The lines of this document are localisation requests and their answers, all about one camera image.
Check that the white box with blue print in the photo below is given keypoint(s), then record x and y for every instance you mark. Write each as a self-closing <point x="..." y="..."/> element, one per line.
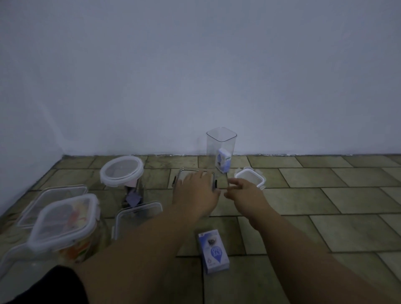
<point x="213" y="252"/>

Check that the black-rimmed clear lid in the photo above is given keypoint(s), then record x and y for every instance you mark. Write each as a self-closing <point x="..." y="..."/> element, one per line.
<point x="181" y="173"/>

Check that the medium clear container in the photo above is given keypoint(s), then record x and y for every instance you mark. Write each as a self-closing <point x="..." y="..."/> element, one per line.
<point x="138" y="216"/>

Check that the person's right hand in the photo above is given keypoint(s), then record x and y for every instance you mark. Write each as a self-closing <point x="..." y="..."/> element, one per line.
<point x="250" y="200"/>

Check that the round white-rimmed lid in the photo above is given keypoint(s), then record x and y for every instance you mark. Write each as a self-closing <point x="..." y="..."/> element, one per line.
<point x="120" y="170"/>

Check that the person's left hand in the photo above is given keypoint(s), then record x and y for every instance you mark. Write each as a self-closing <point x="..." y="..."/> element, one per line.
<point x="195" y="195"/>

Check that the large clear container one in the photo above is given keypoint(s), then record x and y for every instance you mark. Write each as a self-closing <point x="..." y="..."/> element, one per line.
<point x="34" y="203"/>

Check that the purple binder clip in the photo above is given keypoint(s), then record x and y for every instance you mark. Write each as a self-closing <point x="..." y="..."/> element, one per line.
<point x="133" y="199"/>

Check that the person's right forearm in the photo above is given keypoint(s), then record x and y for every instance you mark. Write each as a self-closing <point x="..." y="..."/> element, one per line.
<point x="313" y="266"/>

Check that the pink binder clip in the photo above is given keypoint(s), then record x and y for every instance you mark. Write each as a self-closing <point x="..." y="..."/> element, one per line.
<point x="131" y="183"/>

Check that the black sleeve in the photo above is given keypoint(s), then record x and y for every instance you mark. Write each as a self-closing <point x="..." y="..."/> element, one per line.
<point x="53" y="288"/>

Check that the person's left forearm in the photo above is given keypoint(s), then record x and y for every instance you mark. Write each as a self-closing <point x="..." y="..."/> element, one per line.
<point x="131" y="263"/>

